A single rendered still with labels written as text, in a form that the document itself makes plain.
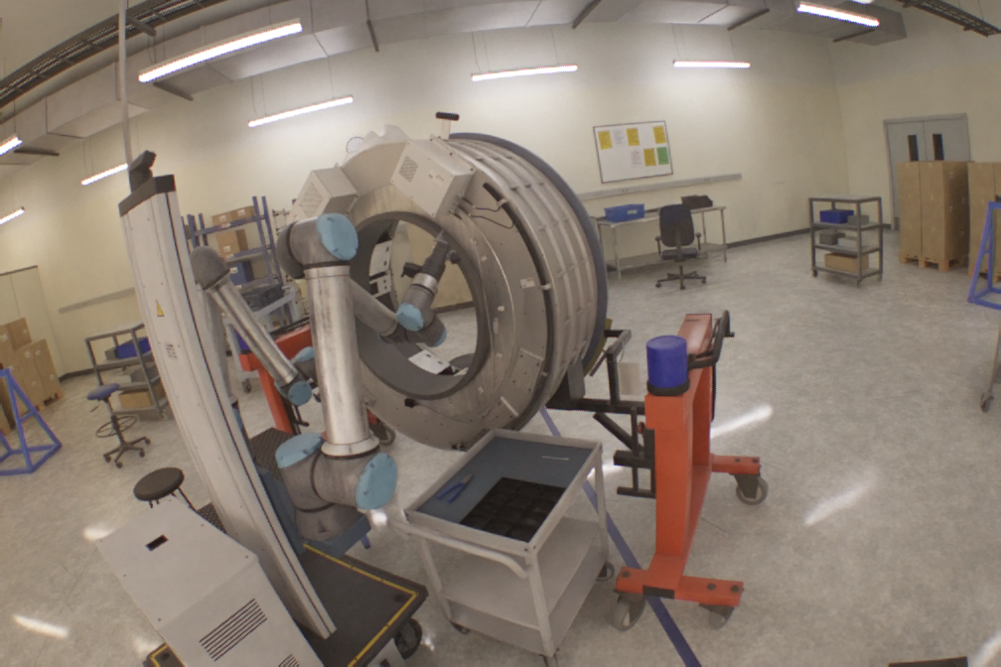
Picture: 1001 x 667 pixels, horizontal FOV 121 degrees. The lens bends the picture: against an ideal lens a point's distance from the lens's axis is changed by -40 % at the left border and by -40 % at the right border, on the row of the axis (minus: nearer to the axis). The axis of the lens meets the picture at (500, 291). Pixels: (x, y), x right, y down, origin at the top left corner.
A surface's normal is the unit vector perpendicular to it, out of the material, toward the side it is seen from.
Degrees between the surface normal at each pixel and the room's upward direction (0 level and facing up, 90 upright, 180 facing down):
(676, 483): 90
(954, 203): 90
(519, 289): 90
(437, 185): 90
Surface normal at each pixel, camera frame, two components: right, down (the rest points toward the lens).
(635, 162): 0.16, 0.18
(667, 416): -0.50, 0.26
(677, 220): -0.32, 0.38
